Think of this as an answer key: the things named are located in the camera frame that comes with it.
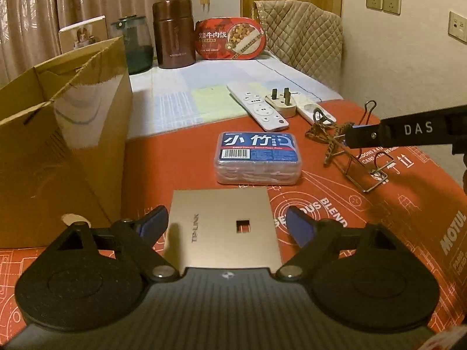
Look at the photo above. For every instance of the double beige wall socket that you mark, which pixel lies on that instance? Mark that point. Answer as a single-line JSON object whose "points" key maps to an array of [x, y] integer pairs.
{"points": [[383, 0]]}

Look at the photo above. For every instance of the beige plug adapter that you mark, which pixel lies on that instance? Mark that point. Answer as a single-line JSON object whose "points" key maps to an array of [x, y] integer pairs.
{"points": [[279, 104]]}

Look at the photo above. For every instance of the short white remote control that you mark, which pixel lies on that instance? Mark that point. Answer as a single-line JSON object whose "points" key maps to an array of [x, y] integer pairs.
{"points": [[313, 108]]}

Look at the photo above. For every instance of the leopard print hair clip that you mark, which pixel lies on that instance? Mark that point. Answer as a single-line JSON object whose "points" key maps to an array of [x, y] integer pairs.
{"points": [[330, 142]]}

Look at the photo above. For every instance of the single beige wall socket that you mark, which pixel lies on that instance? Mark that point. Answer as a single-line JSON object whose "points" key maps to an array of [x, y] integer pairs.
{"points": [[458, 25]]}

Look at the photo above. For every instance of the gold square router panel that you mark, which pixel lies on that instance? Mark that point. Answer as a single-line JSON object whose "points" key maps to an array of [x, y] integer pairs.
{"points": [[215, 226]]}

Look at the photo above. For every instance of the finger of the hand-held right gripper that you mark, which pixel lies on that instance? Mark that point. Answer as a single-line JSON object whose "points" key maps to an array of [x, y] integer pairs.
{"points": [[401, 130]]}

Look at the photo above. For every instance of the clear floss box blue label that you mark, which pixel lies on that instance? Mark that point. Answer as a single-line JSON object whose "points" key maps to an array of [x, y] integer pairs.
{"points": [[255, 149]]}

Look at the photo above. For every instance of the brown thermos jar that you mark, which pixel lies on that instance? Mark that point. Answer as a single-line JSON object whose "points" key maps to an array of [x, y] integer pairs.
{"points": [[175, 36]]}

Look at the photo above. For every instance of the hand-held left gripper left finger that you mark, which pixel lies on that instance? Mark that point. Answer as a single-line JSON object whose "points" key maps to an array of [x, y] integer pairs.
{"points": [[155, 219]]}

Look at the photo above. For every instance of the long white remote control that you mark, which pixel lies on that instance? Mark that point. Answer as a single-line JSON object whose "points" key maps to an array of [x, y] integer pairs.
{"points": [[261, 111]]}

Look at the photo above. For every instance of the beige quilted chair cover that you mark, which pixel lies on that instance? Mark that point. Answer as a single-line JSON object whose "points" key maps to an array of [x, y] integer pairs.
{"points": [[306, 36]]}

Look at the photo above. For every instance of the white photo box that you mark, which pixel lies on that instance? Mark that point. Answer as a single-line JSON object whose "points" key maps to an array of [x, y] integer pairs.
{"points": [[82, 34]]}

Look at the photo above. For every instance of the brown cardboard box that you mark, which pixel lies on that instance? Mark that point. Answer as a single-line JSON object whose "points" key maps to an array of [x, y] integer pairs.
{"points": [[43, 160]]}

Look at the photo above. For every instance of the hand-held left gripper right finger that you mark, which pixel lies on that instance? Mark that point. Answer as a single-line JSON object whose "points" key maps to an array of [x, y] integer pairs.
{"points": [[297, 226]]}

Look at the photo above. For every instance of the green glass jar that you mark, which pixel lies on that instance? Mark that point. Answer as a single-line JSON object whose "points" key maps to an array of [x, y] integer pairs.
{"points": [[137, 47]]}

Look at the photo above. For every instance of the red oval food box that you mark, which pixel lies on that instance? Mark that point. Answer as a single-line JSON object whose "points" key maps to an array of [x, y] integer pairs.
{"points": [[228, 40]]}

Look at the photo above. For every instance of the red printed mat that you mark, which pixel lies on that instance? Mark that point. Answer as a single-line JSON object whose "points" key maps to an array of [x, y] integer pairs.
{"points": [[365, 218]]}

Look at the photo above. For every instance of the pale patchwork cloth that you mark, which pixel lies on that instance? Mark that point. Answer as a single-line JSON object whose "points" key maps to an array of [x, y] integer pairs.
{"points": [[204, 94]]}

